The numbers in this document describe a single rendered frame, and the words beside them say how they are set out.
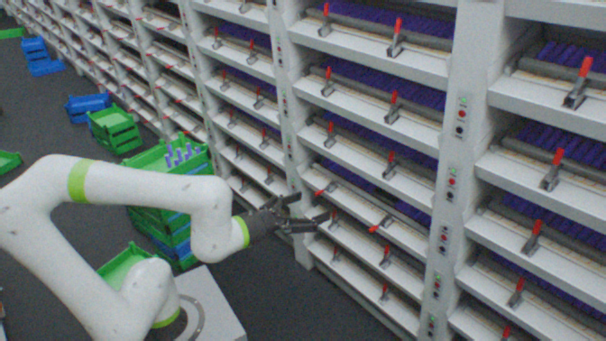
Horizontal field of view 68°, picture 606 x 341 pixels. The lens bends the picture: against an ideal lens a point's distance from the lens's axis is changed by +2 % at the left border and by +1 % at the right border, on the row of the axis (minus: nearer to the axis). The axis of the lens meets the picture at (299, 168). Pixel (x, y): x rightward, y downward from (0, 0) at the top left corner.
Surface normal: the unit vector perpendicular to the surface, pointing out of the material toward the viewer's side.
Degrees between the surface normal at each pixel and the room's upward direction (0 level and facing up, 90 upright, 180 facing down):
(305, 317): 0
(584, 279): 19
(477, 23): 90
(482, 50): 90
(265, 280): 0
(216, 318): 2
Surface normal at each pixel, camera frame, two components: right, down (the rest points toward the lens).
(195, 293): -0.07, -0.85
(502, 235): -0.32, -0.65
